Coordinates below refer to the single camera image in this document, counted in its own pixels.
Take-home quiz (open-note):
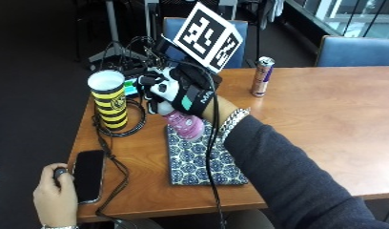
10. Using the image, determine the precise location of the black smartphone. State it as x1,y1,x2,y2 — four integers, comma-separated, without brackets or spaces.
70,149,106,205

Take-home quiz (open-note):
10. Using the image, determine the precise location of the silver chain bracelet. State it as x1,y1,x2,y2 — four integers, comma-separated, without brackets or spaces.
215,107,251,138

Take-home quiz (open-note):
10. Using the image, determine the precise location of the white cube with black markers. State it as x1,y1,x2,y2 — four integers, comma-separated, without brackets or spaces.
171,1,243,74

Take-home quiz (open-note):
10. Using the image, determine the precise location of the grey tripod stand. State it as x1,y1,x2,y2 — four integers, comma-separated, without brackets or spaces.
86,0,150,64

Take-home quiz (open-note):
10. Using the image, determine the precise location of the blue upholstered chair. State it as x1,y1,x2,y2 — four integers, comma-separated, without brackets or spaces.
314,34,389,68
161,16,250,70

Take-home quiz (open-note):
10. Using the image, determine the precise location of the small device with green screen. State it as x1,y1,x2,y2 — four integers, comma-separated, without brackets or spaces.
122,76,141,99

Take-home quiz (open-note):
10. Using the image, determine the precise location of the slim metal drink can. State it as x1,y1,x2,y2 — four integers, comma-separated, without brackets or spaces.
248,55,276,98

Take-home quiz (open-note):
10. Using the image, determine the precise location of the pink plastic bottle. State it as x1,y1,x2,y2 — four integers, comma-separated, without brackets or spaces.
155,100,206,142

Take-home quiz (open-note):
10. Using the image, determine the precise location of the yellow black striped paper cup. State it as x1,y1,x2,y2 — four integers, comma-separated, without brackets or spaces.
86,69,129,132

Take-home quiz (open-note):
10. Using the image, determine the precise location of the blue patterned notebook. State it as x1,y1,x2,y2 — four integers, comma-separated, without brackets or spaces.
165,118,250,187

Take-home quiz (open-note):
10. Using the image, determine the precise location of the silver wrist band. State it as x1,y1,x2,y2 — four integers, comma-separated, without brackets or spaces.
40,223,79,229

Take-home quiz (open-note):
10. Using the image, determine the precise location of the coiled black cable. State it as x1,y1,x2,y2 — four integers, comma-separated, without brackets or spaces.
90,94,147,138

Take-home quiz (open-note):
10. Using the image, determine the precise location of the small black clicker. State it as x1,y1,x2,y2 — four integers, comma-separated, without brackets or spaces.
50,167,69,189

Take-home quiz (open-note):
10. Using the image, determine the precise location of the black glove cable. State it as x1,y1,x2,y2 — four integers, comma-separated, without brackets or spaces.
177,60,227,229

